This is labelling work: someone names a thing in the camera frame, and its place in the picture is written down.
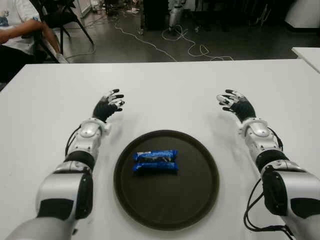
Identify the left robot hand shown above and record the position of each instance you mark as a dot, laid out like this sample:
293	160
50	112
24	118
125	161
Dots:
103	111

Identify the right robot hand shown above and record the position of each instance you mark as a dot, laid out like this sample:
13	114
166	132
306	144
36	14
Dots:
243	108

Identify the blue Oreo cookie packet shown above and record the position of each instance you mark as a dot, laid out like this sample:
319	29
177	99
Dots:
155	162

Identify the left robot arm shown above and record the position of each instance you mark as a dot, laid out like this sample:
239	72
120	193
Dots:
61	190

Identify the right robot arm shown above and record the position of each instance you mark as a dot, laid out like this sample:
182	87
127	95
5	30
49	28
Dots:
295	190

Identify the small white side table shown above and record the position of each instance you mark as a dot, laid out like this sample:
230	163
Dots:
310	56

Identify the grey metal stand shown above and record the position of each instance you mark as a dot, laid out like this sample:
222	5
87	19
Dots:
263	16

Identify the black chair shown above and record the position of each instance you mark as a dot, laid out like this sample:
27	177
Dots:
63	17

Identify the round dark brown tray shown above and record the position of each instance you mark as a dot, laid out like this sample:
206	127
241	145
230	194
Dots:
166	200

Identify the black wheeled cabinet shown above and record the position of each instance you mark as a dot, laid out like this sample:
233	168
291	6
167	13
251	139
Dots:
156	15

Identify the white curved panel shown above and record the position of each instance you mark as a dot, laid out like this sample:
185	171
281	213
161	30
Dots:
306	12

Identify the silver humanoid robot leg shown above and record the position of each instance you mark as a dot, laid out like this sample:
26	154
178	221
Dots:
175	16

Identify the seated person white shirt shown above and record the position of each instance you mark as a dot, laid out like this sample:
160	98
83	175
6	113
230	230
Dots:
15	27

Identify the white board frame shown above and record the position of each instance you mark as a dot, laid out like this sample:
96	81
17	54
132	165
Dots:
85	7

